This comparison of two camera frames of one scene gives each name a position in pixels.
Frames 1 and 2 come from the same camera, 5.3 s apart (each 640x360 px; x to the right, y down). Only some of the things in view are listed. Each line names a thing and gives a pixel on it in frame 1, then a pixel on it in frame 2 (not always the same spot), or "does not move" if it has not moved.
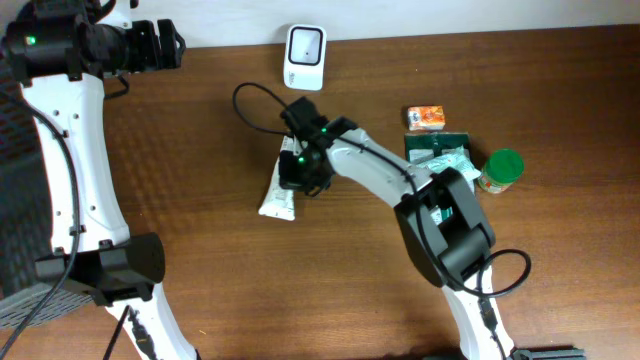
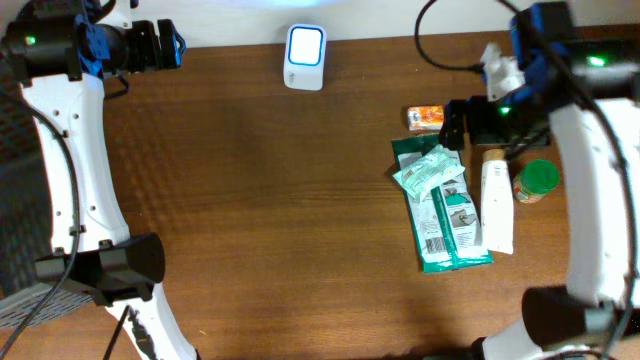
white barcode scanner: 305,55 does not move
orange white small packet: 427,117 does not move
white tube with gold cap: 280,202 to 496,202
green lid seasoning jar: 502,167 to 538,178
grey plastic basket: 26,231 does not move
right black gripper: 288,181 to 476,116
